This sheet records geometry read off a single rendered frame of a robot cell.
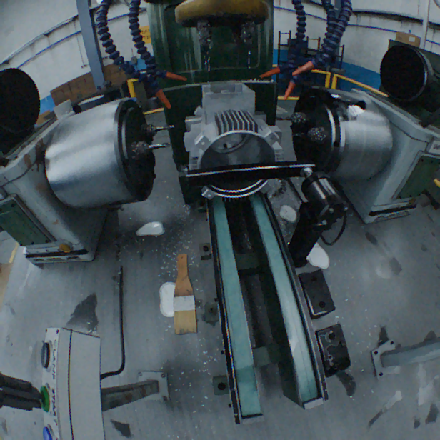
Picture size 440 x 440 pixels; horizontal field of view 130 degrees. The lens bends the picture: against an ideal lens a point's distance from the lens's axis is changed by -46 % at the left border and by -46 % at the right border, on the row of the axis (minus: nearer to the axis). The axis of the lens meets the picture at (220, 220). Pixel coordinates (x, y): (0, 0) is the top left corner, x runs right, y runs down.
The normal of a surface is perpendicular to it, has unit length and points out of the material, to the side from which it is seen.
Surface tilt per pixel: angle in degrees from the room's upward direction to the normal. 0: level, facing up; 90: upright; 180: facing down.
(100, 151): 58
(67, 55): 90
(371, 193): 90
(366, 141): 66
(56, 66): 90
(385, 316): 0
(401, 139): 90
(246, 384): 0
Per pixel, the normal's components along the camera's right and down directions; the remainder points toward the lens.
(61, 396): 0.85, -0.41
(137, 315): -0.05, -0.64
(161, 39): 0.12, 0.76
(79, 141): 0.04, 0.05
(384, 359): -0.99, 0.12
